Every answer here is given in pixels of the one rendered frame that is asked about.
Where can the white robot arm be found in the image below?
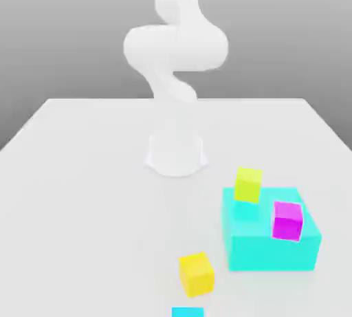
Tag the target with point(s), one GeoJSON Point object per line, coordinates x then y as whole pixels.
{"type": "Point", "coordinates": [176, 47]}

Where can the small lime cube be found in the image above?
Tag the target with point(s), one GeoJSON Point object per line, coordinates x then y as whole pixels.
{"type": "Point", "coordinates": [247, 189]}

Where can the small yellow cube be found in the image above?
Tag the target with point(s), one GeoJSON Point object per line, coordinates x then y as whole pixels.
{"type": "Point", "coordinates": [195, 275]}

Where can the small magenta cube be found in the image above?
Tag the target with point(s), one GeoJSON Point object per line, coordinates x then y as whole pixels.
{"type": "Point", "coordinates": [286, 224]}

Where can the small cyan cube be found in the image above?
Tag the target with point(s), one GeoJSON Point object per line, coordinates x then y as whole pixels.
{"type": "Point", "coordinates": [187, 312]}

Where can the large cyan box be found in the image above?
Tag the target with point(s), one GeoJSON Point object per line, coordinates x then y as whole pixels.
{"type": "Point", "coordinates": [272, 252]}

